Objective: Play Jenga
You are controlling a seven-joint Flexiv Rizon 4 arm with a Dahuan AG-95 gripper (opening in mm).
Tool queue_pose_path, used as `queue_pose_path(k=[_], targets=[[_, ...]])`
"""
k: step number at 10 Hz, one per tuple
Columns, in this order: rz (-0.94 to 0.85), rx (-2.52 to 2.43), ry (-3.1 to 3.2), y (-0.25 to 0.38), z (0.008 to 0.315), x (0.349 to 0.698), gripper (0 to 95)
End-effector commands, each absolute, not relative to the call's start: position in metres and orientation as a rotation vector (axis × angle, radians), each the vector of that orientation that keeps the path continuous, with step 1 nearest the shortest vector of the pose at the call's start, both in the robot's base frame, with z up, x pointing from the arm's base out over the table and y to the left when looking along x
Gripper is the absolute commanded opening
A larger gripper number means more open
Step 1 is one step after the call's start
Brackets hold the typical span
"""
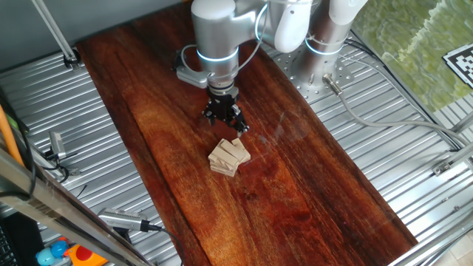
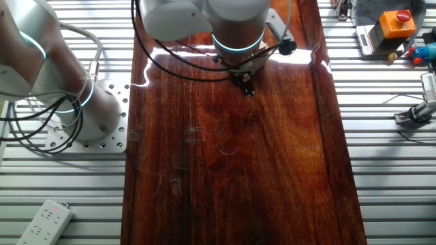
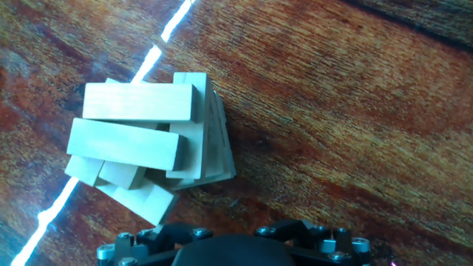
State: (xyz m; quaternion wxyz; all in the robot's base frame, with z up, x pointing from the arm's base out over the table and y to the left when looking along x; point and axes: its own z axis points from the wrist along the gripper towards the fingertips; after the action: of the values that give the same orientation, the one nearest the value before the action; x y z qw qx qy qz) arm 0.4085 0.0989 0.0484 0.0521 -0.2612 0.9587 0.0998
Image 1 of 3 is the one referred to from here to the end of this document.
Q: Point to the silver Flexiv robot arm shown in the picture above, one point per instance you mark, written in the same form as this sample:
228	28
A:
214	29

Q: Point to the orange emergency stop box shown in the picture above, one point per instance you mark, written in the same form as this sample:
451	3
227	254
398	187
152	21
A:
83	255

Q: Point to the brown wooden board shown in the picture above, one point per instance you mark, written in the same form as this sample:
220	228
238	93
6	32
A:
295	184

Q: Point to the blue plastic toy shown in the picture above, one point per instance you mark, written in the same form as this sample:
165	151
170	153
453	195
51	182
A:
59	248

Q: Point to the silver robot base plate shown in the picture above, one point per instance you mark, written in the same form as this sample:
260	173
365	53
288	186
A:
343	74

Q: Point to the orange pole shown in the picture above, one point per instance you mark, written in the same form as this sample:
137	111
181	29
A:
7	136

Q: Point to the wooden Jenga block tower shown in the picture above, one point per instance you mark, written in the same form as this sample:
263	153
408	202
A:
229	157

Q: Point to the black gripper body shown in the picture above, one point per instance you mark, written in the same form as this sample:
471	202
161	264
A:
221	107

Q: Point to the black white fiducial marker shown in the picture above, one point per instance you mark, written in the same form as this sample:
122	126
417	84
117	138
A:
463	64

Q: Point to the aluminium corner bracket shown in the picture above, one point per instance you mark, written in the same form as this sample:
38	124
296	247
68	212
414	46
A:
441	168

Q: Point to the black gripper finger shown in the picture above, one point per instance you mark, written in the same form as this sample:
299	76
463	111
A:
210	117
240	122

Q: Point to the metal frame bar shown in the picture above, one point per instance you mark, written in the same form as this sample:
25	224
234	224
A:
55	207

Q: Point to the aluminium pole with clamp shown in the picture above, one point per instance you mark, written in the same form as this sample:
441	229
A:
55	33

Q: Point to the black keyboard device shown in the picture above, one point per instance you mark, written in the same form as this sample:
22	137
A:
22	236

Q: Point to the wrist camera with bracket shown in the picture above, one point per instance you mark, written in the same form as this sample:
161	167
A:
192	77

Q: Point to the small grey camera on mount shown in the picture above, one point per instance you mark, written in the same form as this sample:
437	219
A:
57	144

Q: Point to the aluminium frame rail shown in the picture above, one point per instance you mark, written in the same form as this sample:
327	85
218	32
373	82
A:
436	244

